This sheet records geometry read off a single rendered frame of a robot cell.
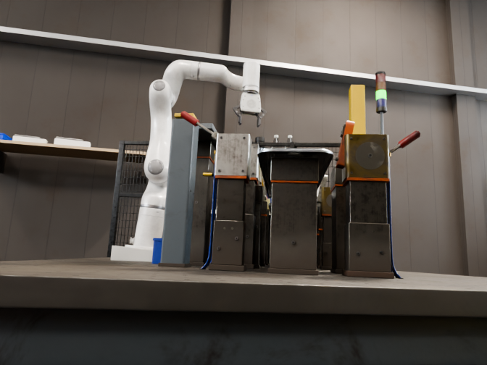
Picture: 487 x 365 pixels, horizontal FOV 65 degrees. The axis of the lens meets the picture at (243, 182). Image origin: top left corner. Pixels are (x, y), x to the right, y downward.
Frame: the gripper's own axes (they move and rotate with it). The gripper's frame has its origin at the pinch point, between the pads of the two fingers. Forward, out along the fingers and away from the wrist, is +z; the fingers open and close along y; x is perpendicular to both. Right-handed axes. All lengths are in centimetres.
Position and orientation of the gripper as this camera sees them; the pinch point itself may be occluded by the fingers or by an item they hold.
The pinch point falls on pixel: (249, 123)
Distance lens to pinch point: 191.0
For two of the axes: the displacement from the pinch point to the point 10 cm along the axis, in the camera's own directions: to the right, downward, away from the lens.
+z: -0.4, 9.8, -1.7
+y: 9.7, 0.8, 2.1
